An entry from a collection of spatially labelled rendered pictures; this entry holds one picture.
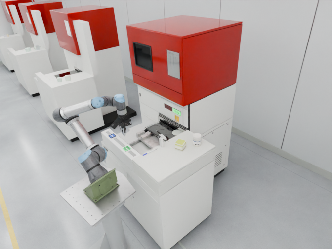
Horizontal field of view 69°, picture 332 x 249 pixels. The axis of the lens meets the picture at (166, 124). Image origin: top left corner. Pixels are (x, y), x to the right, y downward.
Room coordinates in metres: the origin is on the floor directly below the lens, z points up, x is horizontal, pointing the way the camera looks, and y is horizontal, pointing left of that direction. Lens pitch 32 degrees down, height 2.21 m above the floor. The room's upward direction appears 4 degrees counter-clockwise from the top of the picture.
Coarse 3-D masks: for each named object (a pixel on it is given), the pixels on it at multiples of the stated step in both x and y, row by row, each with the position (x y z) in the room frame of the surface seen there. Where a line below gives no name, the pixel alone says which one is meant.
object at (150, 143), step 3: (141, 135) 1.95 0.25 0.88; (138, 138) 1.94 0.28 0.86; (147, 138) 1.90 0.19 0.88; (150, 138) 1.89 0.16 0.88; (144, 141) 1.85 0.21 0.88; (147, 141) 1.85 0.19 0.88; (150, 141) 1.85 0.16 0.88; (153, 141) 1.84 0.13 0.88; (147, 144) 1.82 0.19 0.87; (150, 144) 1.80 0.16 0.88; (153, 144) 1.80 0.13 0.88; (156, 144) 1.79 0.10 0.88; (159, 144) 1.79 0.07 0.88; (150, 147) 1.78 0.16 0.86; (153, 147) 1.75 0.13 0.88
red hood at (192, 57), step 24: (144, 24) 2.47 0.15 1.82; (168, 24) 2.39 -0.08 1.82; (192, 24) 2.31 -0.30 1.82; (216, 24) 2.24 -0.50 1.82; (240, 24) 2.29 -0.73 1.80; (144, 48) 2.28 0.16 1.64; (168, 48) 1.98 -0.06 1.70; (192, 48) 1.92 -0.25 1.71; (216, 48) 2.09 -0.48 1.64; (144, 72) 2.30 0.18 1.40; (168, 72) 1.99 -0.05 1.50; (192, 72) 1.92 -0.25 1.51; (216, 72) 2.11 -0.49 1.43; (168, 96) 2.01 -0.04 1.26; (192, 96) 1.92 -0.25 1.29
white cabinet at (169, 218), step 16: (112, 160) 1.83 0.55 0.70; (128, 176) 1.59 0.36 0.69; (192, 176) 1.43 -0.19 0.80; (208, 176) 1.56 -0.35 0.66; (144, 192) 1.39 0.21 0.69; (176, 192) 1.33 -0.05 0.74; (192, 192) 1.44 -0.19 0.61; (208, 192) 1.57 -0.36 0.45; (128, 208) 1.70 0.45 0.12; (144, 208) 1.43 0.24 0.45; (160, 208) 1.23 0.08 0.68; (176, 208) 1.32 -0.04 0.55; (192, 208) 1.44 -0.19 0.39; (208, 208) 1.58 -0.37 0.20; (144, 224) 1.46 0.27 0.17; (160, 224) 1.24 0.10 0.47; (176, 224) 1.32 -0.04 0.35; (192, 224) 1.44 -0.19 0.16; (160, 240) 1.26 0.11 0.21; (176, 240) 1.31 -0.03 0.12
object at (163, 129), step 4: (156, 124) 2.11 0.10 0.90; (160, 124) 2.10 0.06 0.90; (164, 124) 2.10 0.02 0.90; (168, 124) 2.09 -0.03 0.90; (148, 128) 2.04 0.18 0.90; (152, 128) 2.04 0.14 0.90; (156, 128) 2.03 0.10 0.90; (160, 128) 2.03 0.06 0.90; (164, 128) 2.02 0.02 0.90; (168, 128) 2.02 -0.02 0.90; (172, 128) 2.01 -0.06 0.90; (176, 128) 2.01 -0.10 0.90; (156, 132) 1.96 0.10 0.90; (160, 132) 1.96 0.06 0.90; (164, 132) 1.95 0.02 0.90; (168, 132) 1.95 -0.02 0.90; (160, 136) 1.89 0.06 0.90; (168, 136) 1.88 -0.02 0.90; (172, 136) 1.88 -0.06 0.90
